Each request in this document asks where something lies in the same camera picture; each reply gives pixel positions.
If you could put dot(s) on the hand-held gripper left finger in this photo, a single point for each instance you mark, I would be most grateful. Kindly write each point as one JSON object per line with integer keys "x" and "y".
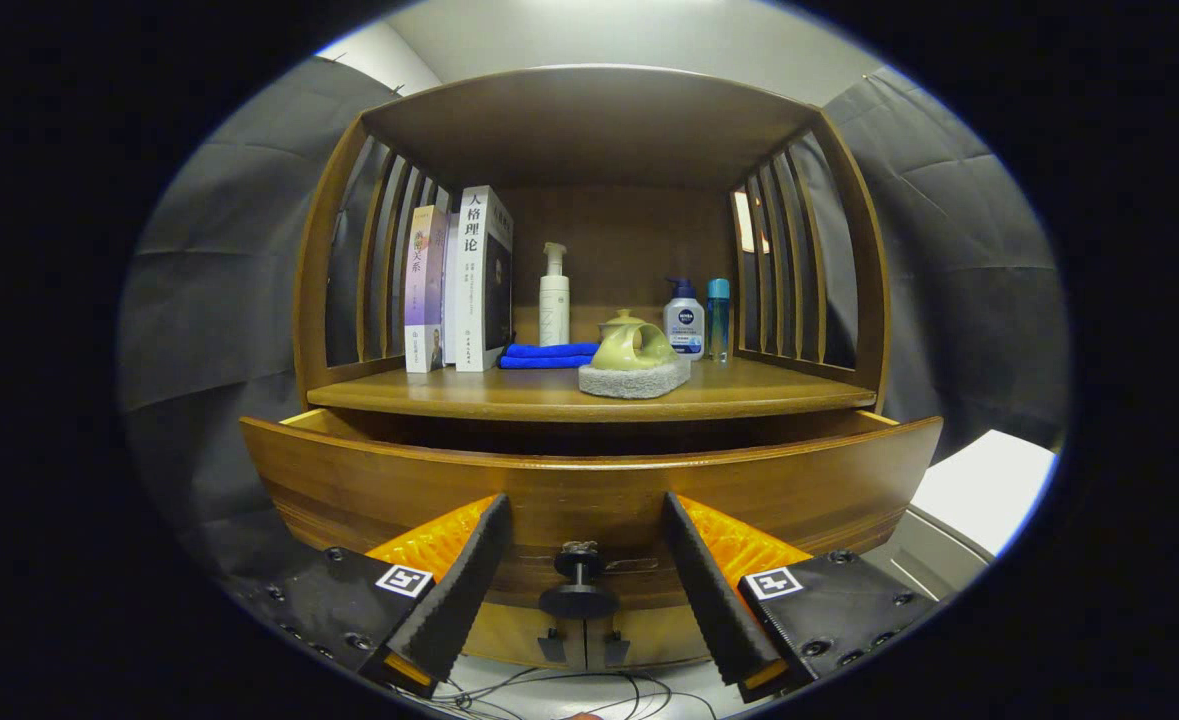
{"x": 454, "y": 585}

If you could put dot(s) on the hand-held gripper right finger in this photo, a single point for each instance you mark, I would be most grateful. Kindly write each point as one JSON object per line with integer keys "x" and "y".
{"x": 714, "y": 585}

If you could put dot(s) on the brown wooden drawer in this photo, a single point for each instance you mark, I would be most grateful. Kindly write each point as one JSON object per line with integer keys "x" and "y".
{"x": 589, "y": 480}

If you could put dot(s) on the brown wooden countertop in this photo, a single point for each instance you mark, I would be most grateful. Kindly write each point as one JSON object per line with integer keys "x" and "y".
{"x": 469, "y": 395}

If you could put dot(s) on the brown wooden cabinet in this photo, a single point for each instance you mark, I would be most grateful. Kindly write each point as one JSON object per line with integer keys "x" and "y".
{"x": 589, "y": 120}

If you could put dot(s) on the blue folded cloth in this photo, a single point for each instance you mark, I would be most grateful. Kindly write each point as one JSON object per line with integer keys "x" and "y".
{"x": 549, "y": 352}

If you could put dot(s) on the slim teal bottle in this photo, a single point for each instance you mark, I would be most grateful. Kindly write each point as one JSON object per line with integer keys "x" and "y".
{"x": 718, "y": 320}

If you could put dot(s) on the white blue-capped lotion bottle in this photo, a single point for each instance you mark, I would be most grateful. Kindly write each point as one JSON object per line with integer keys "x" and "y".
{"x": 685, "y": 320}

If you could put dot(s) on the yellow lidded teacup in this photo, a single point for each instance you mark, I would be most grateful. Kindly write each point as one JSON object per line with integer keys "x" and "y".
{"x": 621, "y": 322}

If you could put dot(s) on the white-topped grey box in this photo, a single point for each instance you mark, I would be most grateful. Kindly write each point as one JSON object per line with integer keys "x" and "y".
{"x": 989, "y": 490}

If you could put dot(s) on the white pump bottle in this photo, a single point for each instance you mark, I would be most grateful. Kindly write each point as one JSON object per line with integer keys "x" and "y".
{"x": 554, "y": 310}

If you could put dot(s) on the thick white book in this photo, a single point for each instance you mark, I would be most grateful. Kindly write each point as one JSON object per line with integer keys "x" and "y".
{"x": 471, "y": 290}

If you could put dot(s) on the purple book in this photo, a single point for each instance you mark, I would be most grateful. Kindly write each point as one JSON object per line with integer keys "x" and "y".
{"x": 424, "y": 290}

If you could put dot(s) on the black backdrop cloth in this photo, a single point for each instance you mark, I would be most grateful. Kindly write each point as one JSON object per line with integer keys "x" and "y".
{"x": 209, "y": 300}

